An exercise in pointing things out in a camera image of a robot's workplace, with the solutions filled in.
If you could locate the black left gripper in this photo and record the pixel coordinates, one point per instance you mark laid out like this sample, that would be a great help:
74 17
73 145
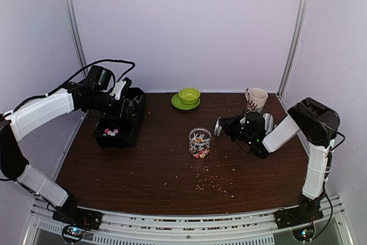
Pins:
125 113

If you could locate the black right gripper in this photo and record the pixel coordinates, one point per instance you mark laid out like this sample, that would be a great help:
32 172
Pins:
229 125

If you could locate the silver jar lid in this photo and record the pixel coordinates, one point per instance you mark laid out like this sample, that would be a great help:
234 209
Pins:
218 127

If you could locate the black three-compartment candy tray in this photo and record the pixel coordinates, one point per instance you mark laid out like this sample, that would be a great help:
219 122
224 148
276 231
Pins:
113 131

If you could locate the silver metal scoop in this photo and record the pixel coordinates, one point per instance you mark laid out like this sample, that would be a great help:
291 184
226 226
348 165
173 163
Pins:
268 122

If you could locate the clear plastic jar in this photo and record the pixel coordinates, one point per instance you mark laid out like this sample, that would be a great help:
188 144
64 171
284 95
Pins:
199 142

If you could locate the green bowl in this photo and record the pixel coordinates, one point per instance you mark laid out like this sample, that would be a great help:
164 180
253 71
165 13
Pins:
189 96

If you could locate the green saucer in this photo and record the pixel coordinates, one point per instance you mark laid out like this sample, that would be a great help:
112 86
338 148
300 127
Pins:
179 104

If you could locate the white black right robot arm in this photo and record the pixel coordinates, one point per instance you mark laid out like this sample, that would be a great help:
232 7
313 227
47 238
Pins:
318 123

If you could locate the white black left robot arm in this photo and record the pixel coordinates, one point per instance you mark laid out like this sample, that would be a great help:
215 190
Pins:
37 134

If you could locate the coral pattern ceramic mug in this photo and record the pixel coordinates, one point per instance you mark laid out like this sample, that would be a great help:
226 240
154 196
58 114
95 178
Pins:
256 99

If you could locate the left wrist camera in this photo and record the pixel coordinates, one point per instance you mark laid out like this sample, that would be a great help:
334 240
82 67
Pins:
120 88

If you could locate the front aluminium rail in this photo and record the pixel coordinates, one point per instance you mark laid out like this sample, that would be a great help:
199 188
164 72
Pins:
238 228

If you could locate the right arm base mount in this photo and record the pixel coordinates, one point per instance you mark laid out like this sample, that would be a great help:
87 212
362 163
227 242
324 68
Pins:
301 219

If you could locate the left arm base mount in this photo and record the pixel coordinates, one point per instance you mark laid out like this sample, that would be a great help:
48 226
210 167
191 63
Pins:
77 220

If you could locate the right aluminium frame post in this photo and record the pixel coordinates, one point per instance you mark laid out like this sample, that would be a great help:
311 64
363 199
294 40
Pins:
293 52

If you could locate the aluminium frame post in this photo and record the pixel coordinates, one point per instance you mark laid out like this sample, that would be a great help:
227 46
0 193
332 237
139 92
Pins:
76 38
293 52

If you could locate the left aluminium frame post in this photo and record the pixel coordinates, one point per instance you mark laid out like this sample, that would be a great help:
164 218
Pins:
76 38

